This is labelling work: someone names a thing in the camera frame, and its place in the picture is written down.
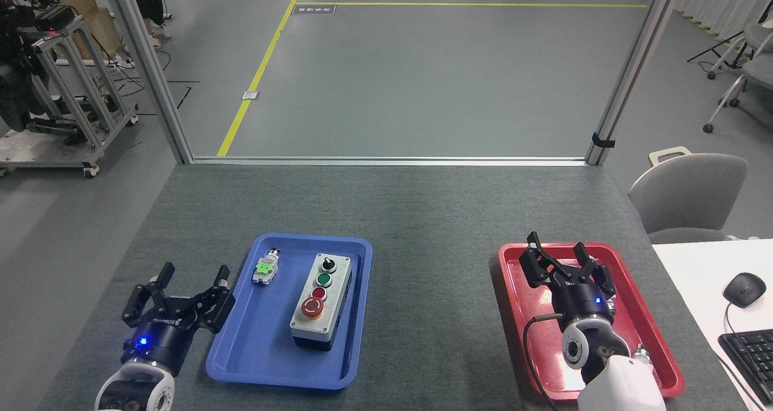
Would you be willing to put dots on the silver floor socket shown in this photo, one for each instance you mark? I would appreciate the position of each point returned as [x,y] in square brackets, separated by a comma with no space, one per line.
[250,95]

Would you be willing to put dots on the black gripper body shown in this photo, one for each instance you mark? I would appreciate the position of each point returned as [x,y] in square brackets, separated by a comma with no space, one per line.
[583,302]
[158,341]

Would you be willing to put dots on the black keyboard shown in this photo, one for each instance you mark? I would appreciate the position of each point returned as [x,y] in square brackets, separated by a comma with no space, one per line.
[752,356]

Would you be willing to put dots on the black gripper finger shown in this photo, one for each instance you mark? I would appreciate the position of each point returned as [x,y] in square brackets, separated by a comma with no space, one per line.
[148,299]
[598,275]
[540,266]
[214,307]

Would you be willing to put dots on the person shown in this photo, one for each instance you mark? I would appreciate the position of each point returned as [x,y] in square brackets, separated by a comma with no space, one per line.
[148,0]

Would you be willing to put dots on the grey shell chair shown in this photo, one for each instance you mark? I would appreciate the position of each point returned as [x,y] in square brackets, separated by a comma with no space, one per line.
[688,194]

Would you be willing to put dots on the black clip on post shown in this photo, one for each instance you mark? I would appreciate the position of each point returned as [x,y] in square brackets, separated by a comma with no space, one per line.
[601,140]

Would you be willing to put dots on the red plastic tray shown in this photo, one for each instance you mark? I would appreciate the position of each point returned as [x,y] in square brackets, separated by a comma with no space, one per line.
[640,314]

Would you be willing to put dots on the blue plastic tray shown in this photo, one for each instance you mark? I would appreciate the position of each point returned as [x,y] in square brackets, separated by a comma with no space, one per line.
[272,338]

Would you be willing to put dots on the black computer mouse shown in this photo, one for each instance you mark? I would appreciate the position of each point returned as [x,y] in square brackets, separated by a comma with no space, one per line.
[744,289]

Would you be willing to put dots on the black floor stand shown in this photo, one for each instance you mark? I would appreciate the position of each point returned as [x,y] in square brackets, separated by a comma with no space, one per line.
[715,46]

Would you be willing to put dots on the small green white switch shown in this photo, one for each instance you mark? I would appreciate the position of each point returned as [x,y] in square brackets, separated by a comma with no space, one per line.
[264,268]

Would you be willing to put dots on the black machine on cart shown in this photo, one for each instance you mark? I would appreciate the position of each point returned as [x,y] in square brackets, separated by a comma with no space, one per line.
[18,67]

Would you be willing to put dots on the white curtain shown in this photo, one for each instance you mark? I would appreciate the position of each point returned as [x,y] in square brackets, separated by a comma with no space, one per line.
[731,0]

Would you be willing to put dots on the dark floor sign plate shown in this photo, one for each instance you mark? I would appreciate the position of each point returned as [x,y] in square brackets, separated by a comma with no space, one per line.
[313,9]

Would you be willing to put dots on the silver aluminium rail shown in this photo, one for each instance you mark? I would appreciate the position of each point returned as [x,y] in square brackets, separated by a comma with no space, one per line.
[386,160]

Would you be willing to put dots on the grey control box with buttons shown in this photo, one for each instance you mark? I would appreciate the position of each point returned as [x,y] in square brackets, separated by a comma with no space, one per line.
[331,278]

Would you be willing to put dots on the aluminium frame cart on wheels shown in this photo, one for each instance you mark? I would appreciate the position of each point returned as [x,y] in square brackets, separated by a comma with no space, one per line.
[78,97]

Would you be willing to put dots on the silver aluminium post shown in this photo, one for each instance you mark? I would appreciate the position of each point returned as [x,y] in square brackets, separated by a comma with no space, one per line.
[151,73]
[631,73]

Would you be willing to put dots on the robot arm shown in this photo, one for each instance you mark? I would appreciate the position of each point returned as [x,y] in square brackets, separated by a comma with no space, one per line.
[136,390]
[622,381]

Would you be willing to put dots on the cardboard box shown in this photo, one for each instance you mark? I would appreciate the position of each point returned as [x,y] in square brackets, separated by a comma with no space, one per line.
[90,19]

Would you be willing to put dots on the white desk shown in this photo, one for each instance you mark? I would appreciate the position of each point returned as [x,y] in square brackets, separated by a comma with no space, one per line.
[694,290]

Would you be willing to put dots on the grey office chair on wheels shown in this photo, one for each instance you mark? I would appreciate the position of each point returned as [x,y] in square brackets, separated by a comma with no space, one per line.
[758,70]
[758,37]

